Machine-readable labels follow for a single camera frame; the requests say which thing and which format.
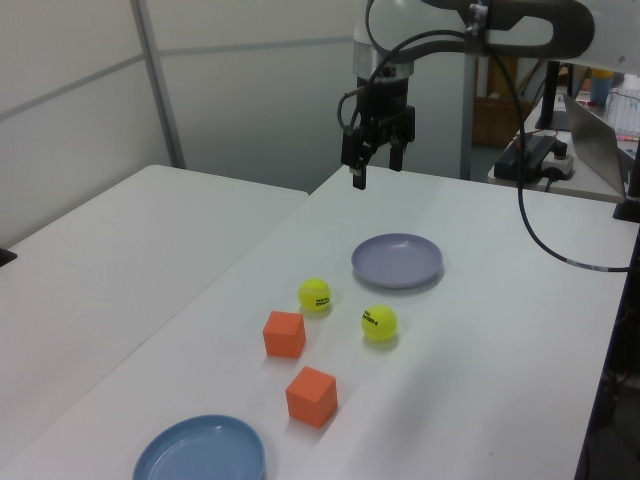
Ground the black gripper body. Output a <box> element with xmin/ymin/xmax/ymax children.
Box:
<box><xmin>355</xmin><ymin>74</ymin><xmax>417</xmax><ymax>147</ymax></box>

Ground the yellow tennis ball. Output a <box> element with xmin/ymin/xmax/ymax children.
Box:
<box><xmin>360</xmin><ymin>304</ymin><xmax>399</xmax><ymax>343</ymax></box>
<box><xmin>298</xmin><ymin>277</ymin><xmax>333</xmax><ymax>314</ymax></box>

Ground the orange cube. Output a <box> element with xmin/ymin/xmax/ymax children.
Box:
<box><xmin>262</xmin><ymin>310</ymin><xmax>307</xmax><ymax>359</ymax></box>
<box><xmin>285</xmin><ymin>365</ymin><xmax>338</xmax><ymax>429</ymax></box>

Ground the purple plate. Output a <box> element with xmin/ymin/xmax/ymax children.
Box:
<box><xmin>350</xmin><ymin>233</ymin><xmax>445</xmax><ymax>290</ymax></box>

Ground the brown wooden panel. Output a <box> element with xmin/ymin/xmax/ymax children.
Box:
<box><xmin>487</xmin><ymin>54</ymin><xmax>521</xmax><ymax>101</ymax></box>

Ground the black power strip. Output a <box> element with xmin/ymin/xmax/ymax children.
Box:
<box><xmin>494</xmin><ymin>135</ymin><xmax>569</xmax><ymax>179</ymax></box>

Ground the white emergency stop button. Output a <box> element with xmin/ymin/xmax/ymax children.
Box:
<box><xmin>542</xmin><ymin>148</ymin><xmax>576</xmax><ymax>181</ymax></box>

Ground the black monitor pole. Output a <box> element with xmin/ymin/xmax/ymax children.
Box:
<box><xmin>533</xmin><ymin>60</ymin><xmax>562</xmax><ymax>132</ymax></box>

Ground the silver laptop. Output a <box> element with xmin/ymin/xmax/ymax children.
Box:
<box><xmin>563</xmin><ymin>92</ymin><xmax>640</xmax><ymax>197</ymax></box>

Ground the blue bottle yellow cap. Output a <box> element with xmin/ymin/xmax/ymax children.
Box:
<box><xmin>591</xmin><ymin>69</ymin><xmax>615</xmax><ymax>104</ymax></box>

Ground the clear plastic rack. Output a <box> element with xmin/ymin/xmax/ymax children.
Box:
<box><xmin>607</xmin><ymin>88</ymin><xmax>640</xmax><ymax>136</ymax></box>

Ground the black stand base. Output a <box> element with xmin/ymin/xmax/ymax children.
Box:
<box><xmin>613</xmin><ymin>144</ymin><xmax>640</xmax><ymax>224</ymax></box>

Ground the blue plate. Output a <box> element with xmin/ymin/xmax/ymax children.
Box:
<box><xmin>132</xmin><ymin>414</ymin><xmax>266</xmax><ymax>480</ymax></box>

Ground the grey metal post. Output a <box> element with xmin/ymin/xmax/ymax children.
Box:
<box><xmin>462</xmin><ymin>50</ymin><xmax>489</xmax><ymax>180</ymax></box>

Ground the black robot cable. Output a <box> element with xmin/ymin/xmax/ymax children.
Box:
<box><xmin>335</xmin><ymin>0</ymin><xmax>632</xmax><ymax>274</ymax></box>

